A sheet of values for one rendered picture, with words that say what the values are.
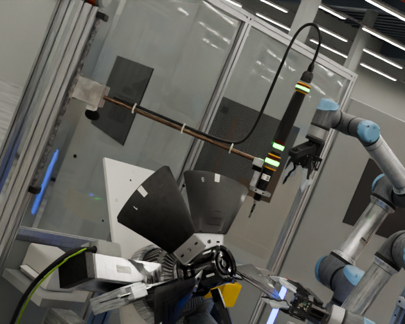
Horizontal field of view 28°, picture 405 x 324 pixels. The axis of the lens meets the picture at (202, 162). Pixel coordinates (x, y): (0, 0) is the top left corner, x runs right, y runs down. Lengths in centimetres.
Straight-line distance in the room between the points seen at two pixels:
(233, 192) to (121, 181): 37
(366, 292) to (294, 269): 373
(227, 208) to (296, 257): 381
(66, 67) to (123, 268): 68
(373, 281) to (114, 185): 90
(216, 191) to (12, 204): 66
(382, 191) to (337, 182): 307
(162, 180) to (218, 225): 29
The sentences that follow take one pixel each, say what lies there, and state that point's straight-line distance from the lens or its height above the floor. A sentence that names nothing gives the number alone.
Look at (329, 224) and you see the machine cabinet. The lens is 644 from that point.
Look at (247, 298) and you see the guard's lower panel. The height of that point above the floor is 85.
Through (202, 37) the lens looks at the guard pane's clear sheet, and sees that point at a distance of 318.
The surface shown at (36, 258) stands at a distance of 285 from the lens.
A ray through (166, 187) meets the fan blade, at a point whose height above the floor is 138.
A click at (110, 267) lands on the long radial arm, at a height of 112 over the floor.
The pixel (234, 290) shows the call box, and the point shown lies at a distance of 302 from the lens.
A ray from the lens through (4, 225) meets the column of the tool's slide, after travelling 268.
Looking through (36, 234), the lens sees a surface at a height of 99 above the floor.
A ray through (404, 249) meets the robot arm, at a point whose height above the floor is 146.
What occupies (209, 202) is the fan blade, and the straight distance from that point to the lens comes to 260.
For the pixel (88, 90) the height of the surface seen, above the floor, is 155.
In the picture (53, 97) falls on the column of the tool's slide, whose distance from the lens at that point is 261.
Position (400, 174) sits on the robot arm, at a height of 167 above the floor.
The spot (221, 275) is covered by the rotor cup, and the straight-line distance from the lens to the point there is 242.
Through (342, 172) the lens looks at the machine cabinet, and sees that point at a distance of 638.
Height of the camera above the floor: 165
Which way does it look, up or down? 4 degrees down
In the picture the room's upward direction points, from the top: 22 degrees clockwise
